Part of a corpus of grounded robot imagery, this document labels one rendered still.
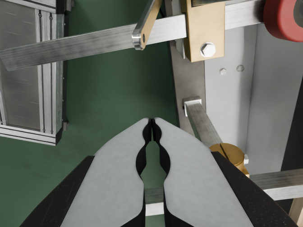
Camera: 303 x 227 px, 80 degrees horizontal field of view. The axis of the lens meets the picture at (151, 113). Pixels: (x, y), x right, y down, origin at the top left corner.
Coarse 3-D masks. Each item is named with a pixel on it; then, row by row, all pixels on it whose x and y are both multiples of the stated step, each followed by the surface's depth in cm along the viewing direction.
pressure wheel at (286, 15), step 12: (276, 0) 21; (288, 0) 20; (300, 0) 20; (264, 12) 23; (276, 12) 21; (288, 12) 21; (300, 12) 21; (276, 24) 22; (288, 24) 21; (300, 24) 22; (276, 36) 24; (288, 36) 22; (300, 36) 22
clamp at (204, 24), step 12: (180, 0) 27; (192, 12) 24; (204, 12) 24; (216, 12) 24; (192, 24) 24; (204, 24) 24; (216, 24) 24; (192, 36) 25; (204, 36) 25; (216, 36) 25; (192, 48) 26; (216, 48) 26; (192, 60) 27
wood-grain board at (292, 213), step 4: (296, 200) 41; (300, 200) 40; (292, 204) 43; (296, 204) 42; (300, 204) 40; (292, 208) 43; (296, 208) 42; (300, 208) 40; (292, 212) 44; (296, 212) 42; (300, 212) 41; (292, 216) 44; (296, 216) 42; (300, 216) 41; (296, 220) 43; (300, 220) 42; (300, 224) 43
